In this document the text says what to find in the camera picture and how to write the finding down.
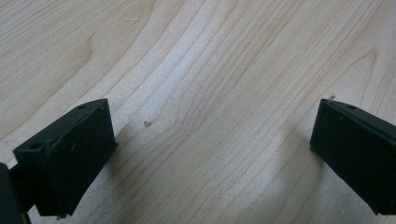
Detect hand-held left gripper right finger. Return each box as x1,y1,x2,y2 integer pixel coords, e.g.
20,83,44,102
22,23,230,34
309,98,396,217

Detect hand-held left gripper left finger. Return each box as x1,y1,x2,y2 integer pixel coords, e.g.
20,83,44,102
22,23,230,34
12,98,119,218

